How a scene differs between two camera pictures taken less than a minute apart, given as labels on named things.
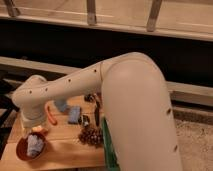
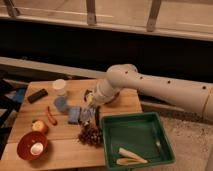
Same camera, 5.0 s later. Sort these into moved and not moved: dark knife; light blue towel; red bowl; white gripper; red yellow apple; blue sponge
Moved: white gripper; light blue towel
Not moved: red yellow apple; dark knife; blue sponge; red bowl
